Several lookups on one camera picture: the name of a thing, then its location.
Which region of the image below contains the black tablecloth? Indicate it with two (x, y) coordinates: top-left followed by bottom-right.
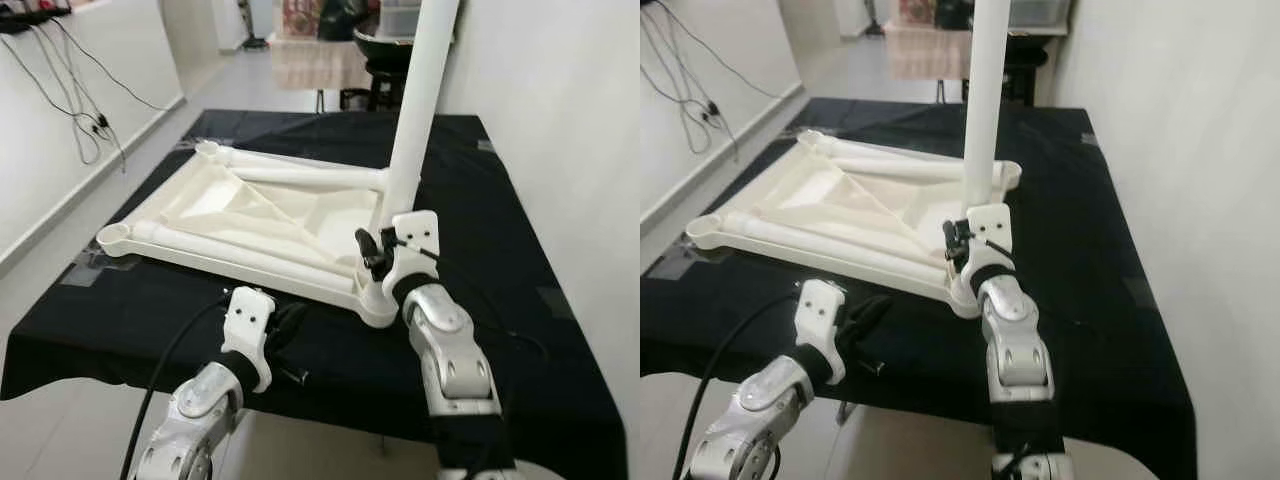
(0, 108), (629, 480)
(640, 97), (1198, 480)

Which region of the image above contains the white plastic table leg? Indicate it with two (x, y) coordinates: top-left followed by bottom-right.
(378, 0), (461, 236)
(235, 165), (391, 193)
(715, 210), (951, 286)
(850, 155), (966, 183)
(960, 0), (1011, 216)
(130, 220), (361, 296)
(210, 145), (351, 173)
(815, 135), (966, 166)

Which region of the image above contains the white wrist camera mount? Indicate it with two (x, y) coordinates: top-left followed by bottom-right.
(955, 203), (1014, 291)
(380, 210), (441, 301)
(220, 287), (276, 393)
(795, 278), (848, 386)

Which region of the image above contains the black bag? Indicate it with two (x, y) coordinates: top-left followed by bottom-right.
(935, 0), (976, 31)
(318, 0), (381, 41)

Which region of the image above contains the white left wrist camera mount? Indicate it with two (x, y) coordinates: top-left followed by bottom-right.
(220, 287), (276, 393)
(795, 278), (848, 386)

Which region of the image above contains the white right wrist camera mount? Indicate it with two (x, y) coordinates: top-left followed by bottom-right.
(380, 210), (441, 301)
(955, 203), (1014, 291)

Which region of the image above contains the looped black wall cable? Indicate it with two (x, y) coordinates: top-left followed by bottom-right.
(0, 30), (129, 173)
(640, 0), (746, 161)

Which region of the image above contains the thin black wall cable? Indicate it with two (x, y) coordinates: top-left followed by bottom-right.
(45, 18), (171, 113)
(660, 0), (791, 101)

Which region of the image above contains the black power strip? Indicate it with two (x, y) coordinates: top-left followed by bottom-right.
(0, 5), (73, 33)

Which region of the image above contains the beige patterned tablecloth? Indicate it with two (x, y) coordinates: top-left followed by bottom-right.
(268, 35), (373, 93)
(883, 22), (966, 83)

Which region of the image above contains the white plastic children table top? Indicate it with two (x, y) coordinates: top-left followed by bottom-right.
(97, 140), (401, 329)
(685, 130), (1023, 321)

